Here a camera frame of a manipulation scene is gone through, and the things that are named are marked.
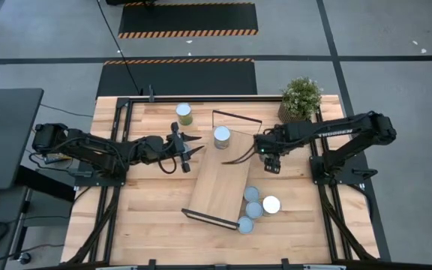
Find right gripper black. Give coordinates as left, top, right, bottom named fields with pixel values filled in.
left=253, top=131, right=284, bottom=175

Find thin dark floor cable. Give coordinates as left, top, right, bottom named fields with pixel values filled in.
left=0, top=243, right=66, bottom=268

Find potted plant woven pot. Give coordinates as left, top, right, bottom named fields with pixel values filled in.
left=277, top=76, right=324, bottom=128

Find teal label tin can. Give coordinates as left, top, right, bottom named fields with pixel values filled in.
left=213, top=125, right=232, bottom=151

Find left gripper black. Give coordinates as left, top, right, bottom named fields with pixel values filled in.
left=162, top=121, right=206, bottom=174

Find black mat one hazard stripe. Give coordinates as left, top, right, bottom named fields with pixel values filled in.
left=95, top=58, right=258, bottom=97

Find tin can with white lid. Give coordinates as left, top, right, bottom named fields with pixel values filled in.
left=262, top=194, right=282, bottom=217

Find grey desk leg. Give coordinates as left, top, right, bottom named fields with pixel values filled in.
left=7, top=187, right=34, bottom=260

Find black aluminium table frame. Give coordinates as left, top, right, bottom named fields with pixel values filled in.
left=64, top=95, right=380, bottom=266

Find black floor cable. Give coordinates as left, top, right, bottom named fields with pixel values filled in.
left=95, top=0, right=144, bottom=95

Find diced tomatoes tin can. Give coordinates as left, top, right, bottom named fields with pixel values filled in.
left=236, top=215, right=255, bottom=236
left=243, top=185, right=261, bottom=203
left=245, top=200, right=264, bottom=220

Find right gripper black cable loop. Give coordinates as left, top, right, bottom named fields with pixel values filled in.
left=220, top=143, right=257, bottom=165

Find grey floor cable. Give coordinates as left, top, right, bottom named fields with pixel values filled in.
left=38, top=103, right=95, bottom=119

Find black desk crossbar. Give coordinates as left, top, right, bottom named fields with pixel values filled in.
left=15, top=164, right=77, bottom=203

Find black mat two hazard stripes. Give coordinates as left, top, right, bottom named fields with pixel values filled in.
left=117, top=1, right=259, bottom=40

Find gripper black cable loop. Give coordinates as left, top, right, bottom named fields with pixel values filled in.
left=220, top=143, right=257, bottom=165
left=157, top=155, right=179, bottom=176

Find black desk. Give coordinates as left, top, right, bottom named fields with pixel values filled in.
left=0, top=88, right=44, bottom=191

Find wooden tray with handles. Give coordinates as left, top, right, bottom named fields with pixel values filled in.
left=180, top=109, right=263, bottom=231

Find left gripper black cable loop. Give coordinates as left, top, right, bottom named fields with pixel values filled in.
left=157, top=155, right=179, bottom=176

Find green label tin can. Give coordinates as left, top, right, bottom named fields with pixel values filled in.
left=175, top=102, right=194, bottom=127

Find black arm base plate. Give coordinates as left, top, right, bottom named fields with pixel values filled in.
left=73, top=159, right=128, bottom=188
left=309, top=155, right=379, bottom=186

